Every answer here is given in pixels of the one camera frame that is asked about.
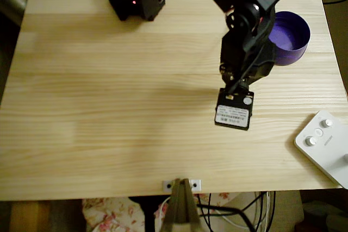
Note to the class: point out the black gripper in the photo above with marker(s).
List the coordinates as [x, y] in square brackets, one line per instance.
[228, 72]

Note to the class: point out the purple bowl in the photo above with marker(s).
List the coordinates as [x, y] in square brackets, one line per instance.
[292, 36]

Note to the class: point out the white device with knobs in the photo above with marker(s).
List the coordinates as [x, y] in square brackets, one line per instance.
[326, 145]

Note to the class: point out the black stand pole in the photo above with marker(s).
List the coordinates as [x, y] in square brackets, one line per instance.
[149, 218]

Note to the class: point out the floral cloth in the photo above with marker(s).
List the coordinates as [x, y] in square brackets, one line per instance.
[114, 213]

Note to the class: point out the black camera module with label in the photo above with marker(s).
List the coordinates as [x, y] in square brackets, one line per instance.
[233, 112]

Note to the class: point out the white mounting bracket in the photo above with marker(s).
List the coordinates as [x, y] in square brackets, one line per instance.
[195, 184]

